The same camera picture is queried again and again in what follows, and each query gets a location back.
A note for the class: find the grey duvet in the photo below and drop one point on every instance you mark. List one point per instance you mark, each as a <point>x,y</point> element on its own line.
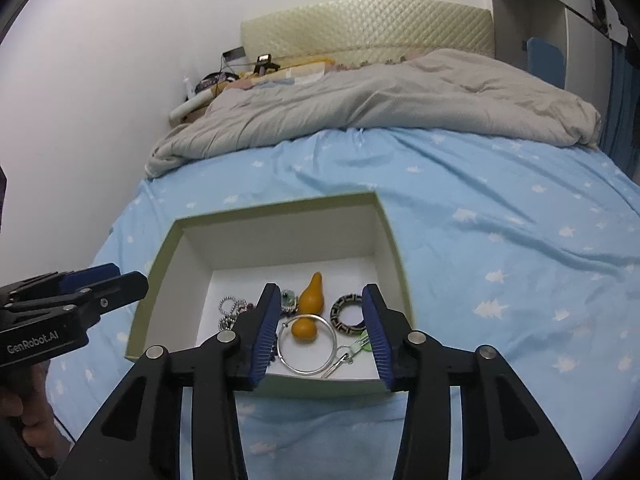
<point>375,95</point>

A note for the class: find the white cylindrical roll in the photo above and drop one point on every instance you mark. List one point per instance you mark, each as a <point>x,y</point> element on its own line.
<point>192,107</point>

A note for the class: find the green cardboard box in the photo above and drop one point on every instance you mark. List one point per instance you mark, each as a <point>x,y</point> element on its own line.
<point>285,232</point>

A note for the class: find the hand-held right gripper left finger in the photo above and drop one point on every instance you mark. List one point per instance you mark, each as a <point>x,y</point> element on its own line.
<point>265,330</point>

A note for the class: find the grey wall socket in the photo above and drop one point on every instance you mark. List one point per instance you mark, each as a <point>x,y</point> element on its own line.
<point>233,53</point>

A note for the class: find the blue star-print bedsheet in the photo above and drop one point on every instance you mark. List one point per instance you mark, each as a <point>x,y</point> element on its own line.
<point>500,210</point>

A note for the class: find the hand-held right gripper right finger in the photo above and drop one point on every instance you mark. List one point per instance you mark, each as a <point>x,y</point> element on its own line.
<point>375,330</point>

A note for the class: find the blue curtain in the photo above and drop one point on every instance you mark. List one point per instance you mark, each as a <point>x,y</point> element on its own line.
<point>620,110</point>

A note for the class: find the black phone stand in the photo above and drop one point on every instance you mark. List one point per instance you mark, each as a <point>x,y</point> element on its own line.
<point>265,62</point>

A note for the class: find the green leaf charm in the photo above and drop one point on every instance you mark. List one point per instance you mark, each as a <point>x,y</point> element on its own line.
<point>362,342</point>

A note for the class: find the cream quilted headboard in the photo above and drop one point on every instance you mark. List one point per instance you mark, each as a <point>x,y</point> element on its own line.
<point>360,25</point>

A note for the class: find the patterned pillow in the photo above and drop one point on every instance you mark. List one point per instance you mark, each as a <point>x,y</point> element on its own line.
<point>300,77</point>

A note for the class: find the black patterned bangle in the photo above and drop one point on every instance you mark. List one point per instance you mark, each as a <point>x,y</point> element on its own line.
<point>336,320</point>

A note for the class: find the white wardrobe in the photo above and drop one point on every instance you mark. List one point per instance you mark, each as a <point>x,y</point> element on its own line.
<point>580,60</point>

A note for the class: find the person's left hand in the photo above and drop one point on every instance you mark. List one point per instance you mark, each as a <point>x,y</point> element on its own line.
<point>35,420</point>

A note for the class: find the orange gourd pendant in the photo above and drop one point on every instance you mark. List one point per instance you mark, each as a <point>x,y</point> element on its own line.
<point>310,300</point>

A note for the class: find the green beaded charm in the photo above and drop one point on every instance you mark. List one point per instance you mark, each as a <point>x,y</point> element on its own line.
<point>287,299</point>

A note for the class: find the white bottle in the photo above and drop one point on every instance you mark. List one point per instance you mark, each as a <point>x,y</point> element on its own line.
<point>189,89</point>

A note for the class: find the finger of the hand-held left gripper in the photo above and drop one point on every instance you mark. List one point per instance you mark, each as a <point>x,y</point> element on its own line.
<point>85,277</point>
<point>117,290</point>

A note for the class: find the blue chair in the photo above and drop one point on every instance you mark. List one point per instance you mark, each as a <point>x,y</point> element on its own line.
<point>545,60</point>

